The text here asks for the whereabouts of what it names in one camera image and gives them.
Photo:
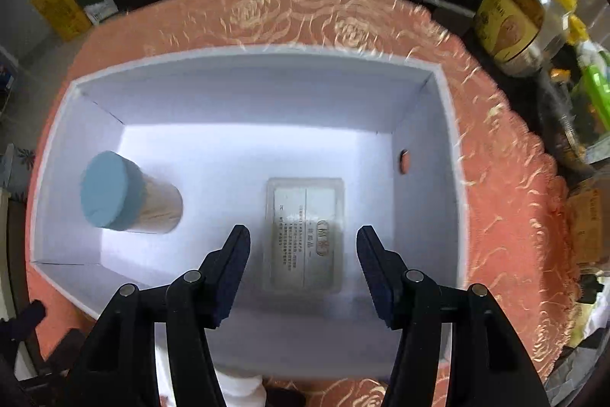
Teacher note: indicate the white cardboard box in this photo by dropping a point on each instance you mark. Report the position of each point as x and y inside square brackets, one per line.
[238, 149]

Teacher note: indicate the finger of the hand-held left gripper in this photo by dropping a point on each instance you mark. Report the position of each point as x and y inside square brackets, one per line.
[31, 316]

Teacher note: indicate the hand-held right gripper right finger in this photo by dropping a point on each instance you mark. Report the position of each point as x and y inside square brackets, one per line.
[376, 278]

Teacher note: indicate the clear plastic card packet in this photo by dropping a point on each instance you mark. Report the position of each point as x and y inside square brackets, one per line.
[305, 216]

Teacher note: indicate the blue-lidded round container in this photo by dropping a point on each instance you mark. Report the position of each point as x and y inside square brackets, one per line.
[107, 190]

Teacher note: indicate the green-lidded container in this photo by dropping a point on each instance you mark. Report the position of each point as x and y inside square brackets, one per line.
[593, 78]

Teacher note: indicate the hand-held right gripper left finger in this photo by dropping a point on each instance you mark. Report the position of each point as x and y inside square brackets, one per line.
[233, 273]

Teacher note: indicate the grey floral cushion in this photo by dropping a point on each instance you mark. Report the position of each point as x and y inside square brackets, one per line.
[16, 168]

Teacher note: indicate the clear jar with yellow lid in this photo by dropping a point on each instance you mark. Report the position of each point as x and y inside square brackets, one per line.
[514, 25]

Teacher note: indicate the brown paper box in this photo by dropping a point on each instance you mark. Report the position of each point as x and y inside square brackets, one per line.
[588, 216]

